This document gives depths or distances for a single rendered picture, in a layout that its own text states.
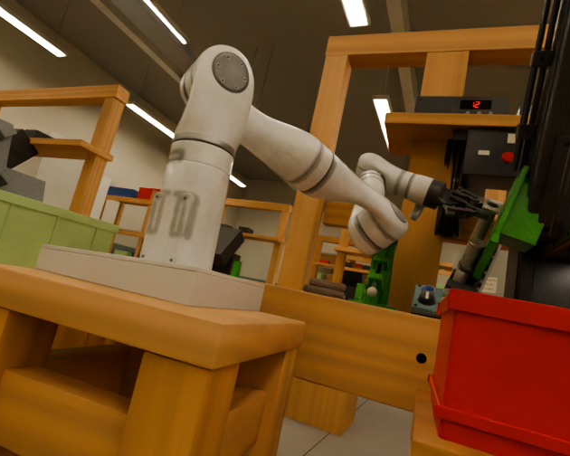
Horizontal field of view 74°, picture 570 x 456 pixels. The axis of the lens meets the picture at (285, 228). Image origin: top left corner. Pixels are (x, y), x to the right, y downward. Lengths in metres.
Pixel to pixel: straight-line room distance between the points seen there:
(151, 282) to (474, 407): 0.35
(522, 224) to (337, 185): 0.45
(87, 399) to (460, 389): 0.34
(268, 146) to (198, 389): 0.42
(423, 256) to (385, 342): 0.66
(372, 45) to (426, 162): 0.53
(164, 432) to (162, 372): 0.05
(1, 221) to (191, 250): 0.43
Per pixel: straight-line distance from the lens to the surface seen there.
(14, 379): 0.51
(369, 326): 0.68
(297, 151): 0.65
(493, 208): 1.03
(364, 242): 0.78
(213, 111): 0.56
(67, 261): 0.56
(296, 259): 1.36
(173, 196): 0.53
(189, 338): 0.35
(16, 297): 0.49
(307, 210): 1.39
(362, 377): 0.69
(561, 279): 1.12
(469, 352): 0.36
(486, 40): 1.63
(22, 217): 0.86
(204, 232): 0.52
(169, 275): 0.46
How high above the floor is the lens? 0.88
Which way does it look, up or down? 10 degrees up
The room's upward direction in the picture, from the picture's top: 12 degrees clockwise
